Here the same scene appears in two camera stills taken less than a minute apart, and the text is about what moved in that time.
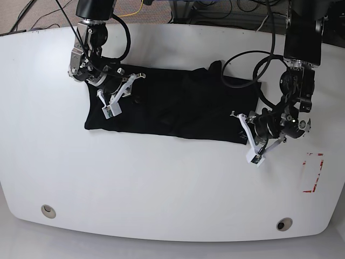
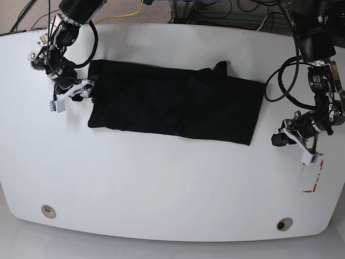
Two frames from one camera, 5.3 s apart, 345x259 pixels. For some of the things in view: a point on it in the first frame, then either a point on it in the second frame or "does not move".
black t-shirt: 186,100 does not move
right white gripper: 254,156 to 291,136
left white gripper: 114,108 to 87,86
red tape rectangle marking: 321,165 does not move
